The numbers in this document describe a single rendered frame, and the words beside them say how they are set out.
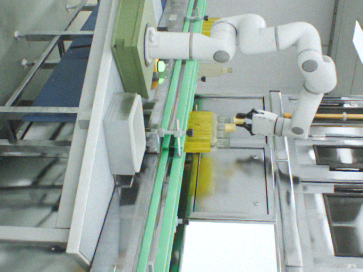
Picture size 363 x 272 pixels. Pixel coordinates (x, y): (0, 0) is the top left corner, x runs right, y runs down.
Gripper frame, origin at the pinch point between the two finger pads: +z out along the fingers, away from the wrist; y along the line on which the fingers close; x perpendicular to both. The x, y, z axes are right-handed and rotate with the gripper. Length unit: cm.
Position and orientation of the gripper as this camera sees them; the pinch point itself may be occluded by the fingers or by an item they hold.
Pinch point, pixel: (240, 119)
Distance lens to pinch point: 207.2
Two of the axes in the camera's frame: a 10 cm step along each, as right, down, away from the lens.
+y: -0.4, -8.2, -5.8
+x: -3.6, 5.5, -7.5
